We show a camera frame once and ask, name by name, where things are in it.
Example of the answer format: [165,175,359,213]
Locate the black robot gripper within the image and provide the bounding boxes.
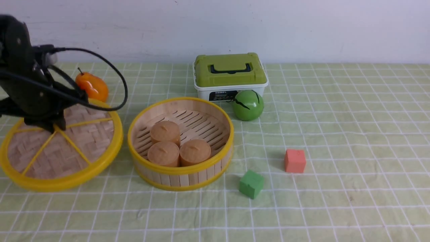
[1,15,88,133]

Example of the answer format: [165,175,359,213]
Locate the yellow bamboo steamer lid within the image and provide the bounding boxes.
[1,105,123,193]

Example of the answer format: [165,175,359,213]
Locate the bamboo steamer basket yellow rim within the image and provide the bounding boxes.
[127,97,234,191]

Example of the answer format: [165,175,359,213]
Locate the orange toy pear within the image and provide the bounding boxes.
[75,67,109,102]

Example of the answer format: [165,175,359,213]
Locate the back brown bun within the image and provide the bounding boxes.
[149,120,181,147]

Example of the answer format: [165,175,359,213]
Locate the brown bun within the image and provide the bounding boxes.
[149,120,181,147]
[147,141,180,167]
[179,139,212,167]

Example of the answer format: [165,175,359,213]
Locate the front left brown bun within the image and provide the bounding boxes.
[147,141,180,167]

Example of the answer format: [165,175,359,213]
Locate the front right brown bun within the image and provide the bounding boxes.
[179,139,212,167]

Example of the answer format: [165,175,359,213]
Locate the green lidded storage box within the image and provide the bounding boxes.
[192,52,269,102]

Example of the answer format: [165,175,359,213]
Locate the green toy ball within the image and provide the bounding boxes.
[232,89,264,121]

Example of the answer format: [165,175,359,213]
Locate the green foam cube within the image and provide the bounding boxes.
[239,170,265,199]

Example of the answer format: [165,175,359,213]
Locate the red foam cube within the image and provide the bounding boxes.
[284,149,307,173]

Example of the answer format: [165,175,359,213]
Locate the green checked tablecloth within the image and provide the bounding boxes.
[1,64,430,242]

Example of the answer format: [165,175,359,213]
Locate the black cable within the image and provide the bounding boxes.
[0,47,128,112]

